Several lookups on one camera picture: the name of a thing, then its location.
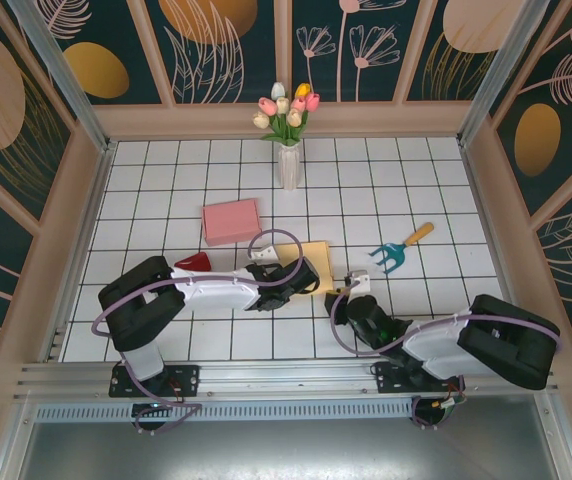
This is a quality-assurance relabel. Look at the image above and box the teal garden fork wooden handle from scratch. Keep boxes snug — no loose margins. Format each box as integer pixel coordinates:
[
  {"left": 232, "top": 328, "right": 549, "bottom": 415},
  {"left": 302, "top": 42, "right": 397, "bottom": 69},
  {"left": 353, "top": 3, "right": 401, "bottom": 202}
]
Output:
[{"left": 368, "top": 221, "right": 436, "bottom": 275}]

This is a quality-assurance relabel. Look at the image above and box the aluminium table side rail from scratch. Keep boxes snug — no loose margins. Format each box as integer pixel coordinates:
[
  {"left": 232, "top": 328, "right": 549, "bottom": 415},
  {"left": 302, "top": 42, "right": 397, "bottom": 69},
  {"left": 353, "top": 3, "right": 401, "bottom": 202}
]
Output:
[
  {"left": 40, "top": 139, "right": 117, "bottom": 362},
  {"left": 458, "top": 139, "right": 536, "bottom": 357}
]

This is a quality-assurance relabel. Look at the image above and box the pink paper box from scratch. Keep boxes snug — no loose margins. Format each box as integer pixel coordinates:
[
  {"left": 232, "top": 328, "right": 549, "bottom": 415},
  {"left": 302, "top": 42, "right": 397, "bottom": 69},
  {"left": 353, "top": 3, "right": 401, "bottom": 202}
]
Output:
[{"left": 201, "top": 197, "right": 263, "bottom": 248}]

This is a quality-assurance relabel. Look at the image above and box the red trowel wooden handle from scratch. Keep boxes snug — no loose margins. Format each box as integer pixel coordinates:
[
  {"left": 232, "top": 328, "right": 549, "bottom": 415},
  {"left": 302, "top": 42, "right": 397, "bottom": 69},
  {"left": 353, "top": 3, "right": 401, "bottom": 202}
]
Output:
[{"left": 173, "top": 251, "right": 213, "bottom": 272}]

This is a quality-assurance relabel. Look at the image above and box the grey slotted cable duct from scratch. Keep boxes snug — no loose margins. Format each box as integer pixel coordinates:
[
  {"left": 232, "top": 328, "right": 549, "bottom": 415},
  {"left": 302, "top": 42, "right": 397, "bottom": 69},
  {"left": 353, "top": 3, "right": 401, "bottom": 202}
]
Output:
[{"left": 33, "top": 397, "right": 447, "bottom": 424}]

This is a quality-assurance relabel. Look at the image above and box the aluminium frame post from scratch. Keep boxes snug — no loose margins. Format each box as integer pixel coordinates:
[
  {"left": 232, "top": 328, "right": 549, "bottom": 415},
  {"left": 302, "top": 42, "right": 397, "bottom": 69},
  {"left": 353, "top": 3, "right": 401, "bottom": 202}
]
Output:
[
  {"left": 5, "top": 0, "right": 117, "bottom": 154},
  {"left": 457, "top": 0, "right": 551, "bottom": 149}
]

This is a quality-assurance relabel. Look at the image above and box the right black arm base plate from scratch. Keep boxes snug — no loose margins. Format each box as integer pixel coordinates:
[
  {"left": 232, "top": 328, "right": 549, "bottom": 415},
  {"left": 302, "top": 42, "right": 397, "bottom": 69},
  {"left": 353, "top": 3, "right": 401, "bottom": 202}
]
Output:
[{"left": 368, "top": 360, "right": 467, "bottom": 396}]

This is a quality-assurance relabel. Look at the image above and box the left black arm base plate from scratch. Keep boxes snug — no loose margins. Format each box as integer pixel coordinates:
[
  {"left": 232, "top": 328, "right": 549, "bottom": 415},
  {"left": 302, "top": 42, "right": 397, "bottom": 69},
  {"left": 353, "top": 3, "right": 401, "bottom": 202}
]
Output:
[{"left": 109, "top": 363, "right": 202, "bottom": 399}]

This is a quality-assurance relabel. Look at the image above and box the grey metal sheet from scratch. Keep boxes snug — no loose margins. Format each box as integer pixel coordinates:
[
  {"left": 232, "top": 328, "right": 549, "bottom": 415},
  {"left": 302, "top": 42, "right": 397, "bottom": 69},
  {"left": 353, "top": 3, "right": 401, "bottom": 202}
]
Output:
[{"left": 0, "top": 394, "right": 572, "bottom": 480}]

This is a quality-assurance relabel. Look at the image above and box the coloured wire bundle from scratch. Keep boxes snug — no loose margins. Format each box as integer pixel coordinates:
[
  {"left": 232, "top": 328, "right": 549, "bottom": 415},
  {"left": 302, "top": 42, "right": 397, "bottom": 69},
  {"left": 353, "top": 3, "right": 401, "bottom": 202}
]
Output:
[{"left": 430, "top": 384, "right": 468, "bottom": 416}]

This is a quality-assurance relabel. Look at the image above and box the yellow paper box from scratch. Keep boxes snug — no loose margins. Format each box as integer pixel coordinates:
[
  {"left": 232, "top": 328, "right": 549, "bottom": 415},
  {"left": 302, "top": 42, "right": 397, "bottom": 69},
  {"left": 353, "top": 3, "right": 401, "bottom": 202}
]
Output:
[{"left": 272, "top": 240, "right": 338, "bottom": 299}]

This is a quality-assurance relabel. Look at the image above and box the aluminium mounting rail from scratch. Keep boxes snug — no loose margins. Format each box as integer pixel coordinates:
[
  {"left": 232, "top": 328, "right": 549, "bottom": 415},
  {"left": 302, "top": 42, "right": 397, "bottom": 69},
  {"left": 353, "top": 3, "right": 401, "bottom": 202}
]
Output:
[{"left": 13, "top": 354, "right": 560, "bottom": 401}]

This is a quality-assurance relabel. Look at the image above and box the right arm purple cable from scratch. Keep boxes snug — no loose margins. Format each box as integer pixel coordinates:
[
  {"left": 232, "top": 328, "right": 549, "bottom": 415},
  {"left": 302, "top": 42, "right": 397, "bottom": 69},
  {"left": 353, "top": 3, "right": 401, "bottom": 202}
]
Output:
[{"left": 329, "top": 284, "right": 565, "bottom": 431}]

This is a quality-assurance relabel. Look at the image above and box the white ribbed vase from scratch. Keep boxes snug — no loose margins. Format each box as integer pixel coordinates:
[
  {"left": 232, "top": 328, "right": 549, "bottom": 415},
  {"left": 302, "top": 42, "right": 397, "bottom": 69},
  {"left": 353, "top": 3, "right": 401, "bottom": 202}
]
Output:
[{"left": 277, "top": 142, "right": 301, "bottom": 192}]

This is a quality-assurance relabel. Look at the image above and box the artificial tulip bouquet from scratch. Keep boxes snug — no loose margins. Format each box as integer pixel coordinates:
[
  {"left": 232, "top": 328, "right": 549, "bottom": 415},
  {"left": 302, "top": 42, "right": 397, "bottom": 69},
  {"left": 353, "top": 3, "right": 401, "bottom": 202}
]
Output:
[{"left": 251, "top": 80, "right": 322, "bottom": 147}]

